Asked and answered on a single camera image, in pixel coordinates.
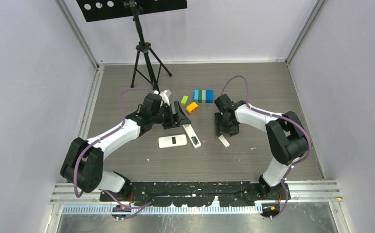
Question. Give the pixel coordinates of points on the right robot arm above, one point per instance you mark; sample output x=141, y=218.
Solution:
x=288, y=140

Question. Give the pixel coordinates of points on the green toy brick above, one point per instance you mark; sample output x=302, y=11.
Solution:
x=184, y=100

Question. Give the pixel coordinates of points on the white remote with red keypad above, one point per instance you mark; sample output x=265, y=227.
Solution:
x=172, y=141

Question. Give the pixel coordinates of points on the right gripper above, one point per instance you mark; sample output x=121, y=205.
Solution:
x=219, y=128

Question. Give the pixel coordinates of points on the white air conditioner remote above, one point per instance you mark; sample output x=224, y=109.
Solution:
x=191, y=134

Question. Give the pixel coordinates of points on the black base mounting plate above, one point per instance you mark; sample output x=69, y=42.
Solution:
x=197, y=194

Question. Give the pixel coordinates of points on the orange toy brick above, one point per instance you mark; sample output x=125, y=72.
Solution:
x=192, y=108

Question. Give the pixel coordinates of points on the long white battery cover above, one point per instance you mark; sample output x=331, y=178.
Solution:
x=224, y=141

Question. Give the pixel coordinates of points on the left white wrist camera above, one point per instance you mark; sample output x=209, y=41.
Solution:
x=165, y=95

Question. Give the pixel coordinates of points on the black tripod stand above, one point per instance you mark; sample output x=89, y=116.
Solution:
x=144, y=48

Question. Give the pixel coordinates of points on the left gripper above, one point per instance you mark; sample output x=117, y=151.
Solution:
x=175, y=120

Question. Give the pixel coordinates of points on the blue green toy block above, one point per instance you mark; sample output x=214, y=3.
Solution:
x=203, y=96

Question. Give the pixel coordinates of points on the black perforated plate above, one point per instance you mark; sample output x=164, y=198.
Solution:
x=97, y=10

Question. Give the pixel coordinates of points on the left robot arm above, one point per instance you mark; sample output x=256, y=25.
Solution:
x=83, y=163

